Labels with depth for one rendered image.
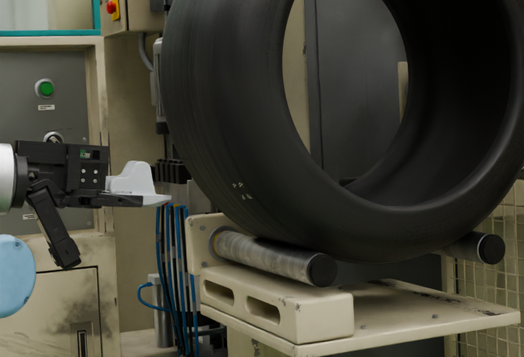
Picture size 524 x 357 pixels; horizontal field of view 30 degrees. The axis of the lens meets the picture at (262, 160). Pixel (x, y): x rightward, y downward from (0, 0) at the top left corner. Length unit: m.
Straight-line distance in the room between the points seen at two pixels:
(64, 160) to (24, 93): 0.60
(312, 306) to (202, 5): 0.43
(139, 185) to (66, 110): 0.60
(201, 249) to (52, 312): 0.36
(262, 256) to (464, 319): 0.30
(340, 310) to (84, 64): 0.79
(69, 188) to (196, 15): 0.29
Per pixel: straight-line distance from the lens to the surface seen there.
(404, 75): 1.95
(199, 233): 1.60
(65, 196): 1.26
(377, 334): 1.37
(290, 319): 1.32
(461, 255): 1.50
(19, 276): 1.11
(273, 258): 1.40
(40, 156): 1.26
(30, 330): 1.84
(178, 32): 1.38
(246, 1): 1.27
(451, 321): 1.44
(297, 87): 1.70
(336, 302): 1.33
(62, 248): 1.28
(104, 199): 1.26
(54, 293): 1.84
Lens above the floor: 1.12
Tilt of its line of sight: 3 degrees down
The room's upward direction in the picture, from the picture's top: 3 degrees counter-clockwise
